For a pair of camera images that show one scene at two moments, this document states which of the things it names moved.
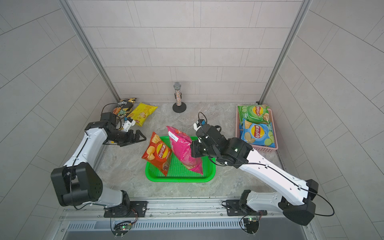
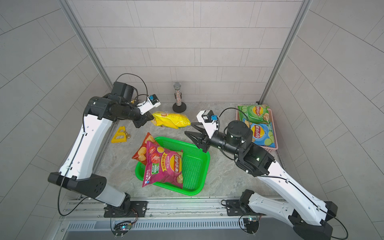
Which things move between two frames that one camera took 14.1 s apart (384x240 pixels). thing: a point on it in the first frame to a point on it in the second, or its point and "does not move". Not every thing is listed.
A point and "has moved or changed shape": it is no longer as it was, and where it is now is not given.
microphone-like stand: [179, 107] does not move
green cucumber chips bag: [257, 113] does not move
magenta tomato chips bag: [181, 145] to [163, 165]
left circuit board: [121, 228] does not move
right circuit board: [251, 224] does not move
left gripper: [131, 139] to [144, 118]
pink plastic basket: [238, 131] does not move
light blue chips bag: [261, 134] does not move
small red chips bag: [159, 153] to [140, 155]
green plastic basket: [178, 172] has moved or changed shape
